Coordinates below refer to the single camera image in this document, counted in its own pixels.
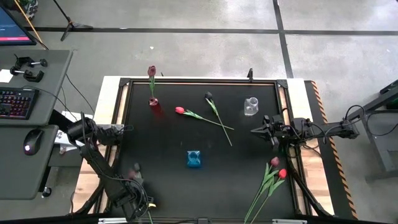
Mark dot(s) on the black board with hazard stripes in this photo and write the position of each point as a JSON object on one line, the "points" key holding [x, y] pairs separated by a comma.
{"points": [[315, 102]]}

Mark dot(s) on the black computer monitor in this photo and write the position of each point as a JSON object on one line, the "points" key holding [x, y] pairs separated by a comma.
{"points": [[12, 31]]}

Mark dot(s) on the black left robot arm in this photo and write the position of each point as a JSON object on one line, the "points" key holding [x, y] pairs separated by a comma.
{"points": [[102, 165]]}

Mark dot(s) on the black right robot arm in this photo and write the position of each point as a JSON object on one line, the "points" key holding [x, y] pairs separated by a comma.
{"points": [[329, 129]]}

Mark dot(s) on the green object on bench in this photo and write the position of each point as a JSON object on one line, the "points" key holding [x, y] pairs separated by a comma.
{"points": [[393, 104]]}

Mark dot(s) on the patterned plant pot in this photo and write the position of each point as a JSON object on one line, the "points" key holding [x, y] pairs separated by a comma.
{"points": [[31, 7]]}

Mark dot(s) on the black tripod stand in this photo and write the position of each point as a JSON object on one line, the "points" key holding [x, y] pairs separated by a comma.
{"points": [[70, 25]]}

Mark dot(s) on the small white card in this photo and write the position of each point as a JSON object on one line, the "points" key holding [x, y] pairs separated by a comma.
{"points": [[4, 75]]}

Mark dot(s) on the clear cut glass vase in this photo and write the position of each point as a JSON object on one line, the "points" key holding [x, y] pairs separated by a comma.
{"points": [[251, 107]]}

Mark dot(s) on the large grey desk top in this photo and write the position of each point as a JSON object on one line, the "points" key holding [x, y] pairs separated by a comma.
{"points": [[53, 71]]}

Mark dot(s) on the black computer mouse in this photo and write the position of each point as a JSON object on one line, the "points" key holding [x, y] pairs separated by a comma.
{"points": [[32, 141]]}

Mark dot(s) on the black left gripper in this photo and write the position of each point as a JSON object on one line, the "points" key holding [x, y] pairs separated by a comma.
{"points": [[141, 208]]}

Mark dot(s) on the flat white paper sheet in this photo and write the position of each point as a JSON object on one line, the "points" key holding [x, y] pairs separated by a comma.
{"points": [[73, 115]]}

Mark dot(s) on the red glass vase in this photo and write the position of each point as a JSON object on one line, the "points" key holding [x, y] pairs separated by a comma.
{"points": [[154, 101]]}

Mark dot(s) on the black metal table frame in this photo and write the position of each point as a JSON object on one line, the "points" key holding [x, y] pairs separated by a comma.
{"points": [[217, 81]]}

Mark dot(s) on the black round knob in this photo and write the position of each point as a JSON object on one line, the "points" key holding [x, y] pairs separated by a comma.
{"points": [[46, 192]]}

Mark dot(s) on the bunch of tulips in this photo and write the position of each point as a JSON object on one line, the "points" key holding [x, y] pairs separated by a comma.
{"points": [[132, 174]]}

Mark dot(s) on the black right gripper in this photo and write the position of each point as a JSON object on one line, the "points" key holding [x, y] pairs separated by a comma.
{"points": [[275, 130]]}

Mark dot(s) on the black screw clamp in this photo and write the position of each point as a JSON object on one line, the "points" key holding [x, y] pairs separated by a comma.
{"points": [[26, 60], [31, 75]]}

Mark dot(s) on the grey side bench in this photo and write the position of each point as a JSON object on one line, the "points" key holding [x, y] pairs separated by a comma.
{"points": [[379, 146]]}

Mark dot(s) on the silver metal bracket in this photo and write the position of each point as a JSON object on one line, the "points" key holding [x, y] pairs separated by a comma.
{"points": [[289, 221], [115, 220]]}

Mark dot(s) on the black table edge bracket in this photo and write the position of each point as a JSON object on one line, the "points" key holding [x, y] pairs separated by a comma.
{"points": [[249, 74]]}

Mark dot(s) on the blue cut glass vase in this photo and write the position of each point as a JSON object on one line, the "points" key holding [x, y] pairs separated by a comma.
{"points": [[193, 159]]}

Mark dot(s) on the yellow stick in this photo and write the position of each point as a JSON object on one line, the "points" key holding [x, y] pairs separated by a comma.
{"points": [[26, 19]]}

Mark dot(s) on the folded white paper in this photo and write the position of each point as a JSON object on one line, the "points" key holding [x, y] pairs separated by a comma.
{"points": [[62, 140]]}

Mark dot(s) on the backlit black keyboard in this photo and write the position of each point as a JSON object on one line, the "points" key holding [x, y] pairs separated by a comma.
{"points": [[15, 104]]}

